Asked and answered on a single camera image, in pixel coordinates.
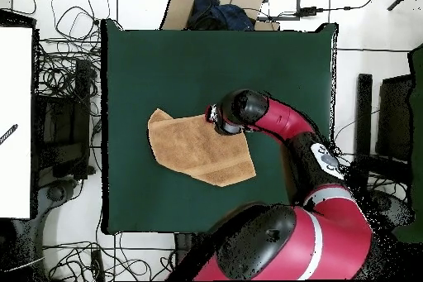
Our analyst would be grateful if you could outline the tan terry towel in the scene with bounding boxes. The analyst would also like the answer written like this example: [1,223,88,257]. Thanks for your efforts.
[147,108,257,188]

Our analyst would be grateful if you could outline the white flat panel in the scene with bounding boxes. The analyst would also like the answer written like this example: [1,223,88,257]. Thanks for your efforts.
[0,26,34,220]

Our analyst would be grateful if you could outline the dark green table cloth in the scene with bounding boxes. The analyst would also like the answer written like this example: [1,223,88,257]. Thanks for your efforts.
[100,18,339,235]

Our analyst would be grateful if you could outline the dark blue jeans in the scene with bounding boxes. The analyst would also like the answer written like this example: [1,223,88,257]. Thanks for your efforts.
[188,0,256,31]

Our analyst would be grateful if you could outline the brown cardboard box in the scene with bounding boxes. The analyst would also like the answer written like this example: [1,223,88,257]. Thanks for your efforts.
[159,0,281,31]

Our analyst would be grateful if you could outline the grey stand foot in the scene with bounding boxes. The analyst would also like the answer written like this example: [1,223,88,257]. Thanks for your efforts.
[39,179,78,217]

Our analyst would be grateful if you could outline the black striped rod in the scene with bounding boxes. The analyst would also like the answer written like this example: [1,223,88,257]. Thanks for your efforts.
[0,123,19,146]

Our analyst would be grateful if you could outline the black stand frame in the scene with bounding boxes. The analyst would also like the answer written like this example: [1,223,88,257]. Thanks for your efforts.
[32,58,97,180]
[353,73,414,190]

